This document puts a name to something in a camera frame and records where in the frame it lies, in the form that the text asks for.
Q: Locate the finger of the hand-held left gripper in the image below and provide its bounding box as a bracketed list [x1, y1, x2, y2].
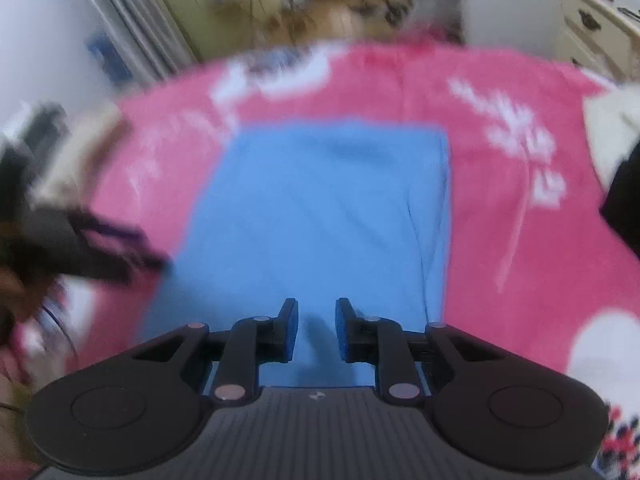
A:
[70, 209, 174, 287]

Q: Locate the person's green fuzzy clothing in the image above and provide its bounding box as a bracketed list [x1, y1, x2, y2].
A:
[0, 377, 37, 467]

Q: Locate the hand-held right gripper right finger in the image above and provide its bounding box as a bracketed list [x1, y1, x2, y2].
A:
[334, 297, 505, 407]

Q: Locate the stack of grey clothes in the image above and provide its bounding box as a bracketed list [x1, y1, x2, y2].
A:
[0, 101, 67, 212]

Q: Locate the light blue garment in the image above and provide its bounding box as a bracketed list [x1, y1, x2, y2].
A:
[140, 117, 454, 392]

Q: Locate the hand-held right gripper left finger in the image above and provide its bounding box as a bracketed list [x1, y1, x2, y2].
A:
[131, 297, 300, 407]

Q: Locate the cream nightstand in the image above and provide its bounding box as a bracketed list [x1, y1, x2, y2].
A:
[555, 0, 640, 82]

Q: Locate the folded beige garment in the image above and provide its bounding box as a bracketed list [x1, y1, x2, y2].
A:
[35, 102, 127, 207]

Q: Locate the blue water jug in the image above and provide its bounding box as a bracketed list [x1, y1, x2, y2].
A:
[87, 34, 132, 84]

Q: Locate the black cloth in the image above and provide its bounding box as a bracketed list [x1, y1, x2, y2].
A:
[599, 145, 640, 262]

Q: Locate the pink floral blanket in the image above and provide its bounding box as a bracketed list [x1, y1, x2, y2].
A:
[0, 40, 640, 480]

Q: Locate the grey curtain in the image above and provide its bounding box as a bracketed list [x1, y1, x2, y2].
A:
[75, 0, 197, 82]

